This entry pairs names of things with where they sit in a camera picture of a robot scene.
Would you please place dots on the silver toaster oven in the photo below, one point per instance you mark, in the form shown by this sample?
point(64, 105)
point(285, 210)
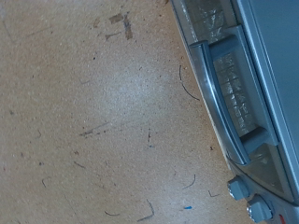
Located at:
point(274, 46)

